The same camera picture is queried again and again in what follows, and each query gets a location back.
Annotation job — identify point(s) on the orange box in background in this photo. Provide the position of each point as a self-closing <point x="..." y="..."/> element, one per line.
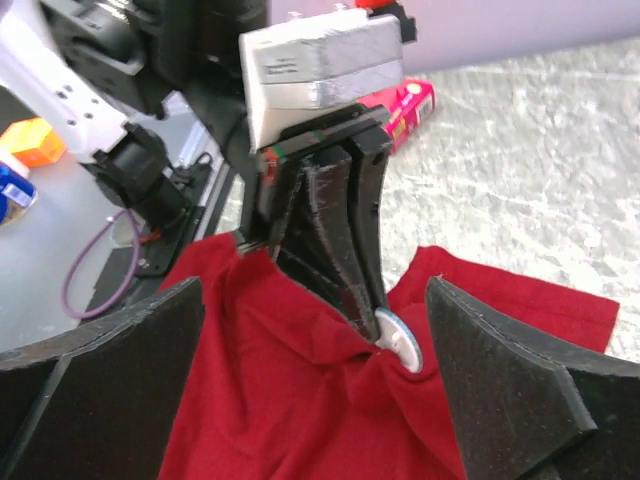
<point x="33" y="142"/>

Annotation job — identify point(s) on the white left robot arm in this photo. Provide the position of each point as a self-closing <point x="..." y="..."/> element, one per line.
<point x="89" y="65"/>

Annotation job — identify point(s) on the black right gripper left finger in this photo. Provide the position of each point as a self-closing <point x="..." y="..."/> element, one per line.
<point x="99" y="401"/>

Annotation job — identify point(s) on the blue white tissue roll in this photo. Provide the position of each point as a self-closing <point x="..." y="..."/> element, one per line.
<point x="18" y="194"/>

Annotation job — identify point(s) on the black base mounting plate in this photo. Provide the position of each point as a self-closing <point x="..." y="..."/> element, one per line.
<point x="207" y="184"/>

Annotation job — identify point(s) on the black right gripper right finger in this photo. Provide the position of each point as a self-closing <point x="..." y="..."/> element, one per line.
<point x="526" y="404"/>

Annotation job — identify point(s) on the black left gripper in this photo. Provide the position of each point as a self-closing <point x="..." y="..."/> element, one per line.
<point x="195" y="47"/>

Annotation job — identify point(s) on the round white blue brooch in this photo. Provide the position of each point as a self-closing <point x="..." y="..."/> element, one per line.
<point x="396" y="336"/>

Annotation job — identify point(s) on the red t-shirt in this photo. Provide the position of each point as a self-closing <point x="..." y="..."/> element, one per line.
<point x="282" y="388"/>

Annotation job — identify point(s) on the pink orange sponge box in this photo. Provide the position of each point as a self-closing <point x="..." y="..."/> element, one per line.
<point x="408" y="104"/>

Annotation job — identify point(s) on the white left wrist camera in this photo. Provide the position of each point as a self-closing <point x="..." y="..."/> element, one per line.
<point x="301" y="69"/>

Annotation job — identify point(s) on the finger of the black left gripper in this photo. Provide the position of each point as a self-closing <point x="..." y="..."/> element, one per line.
<point x="370" y="154"/>

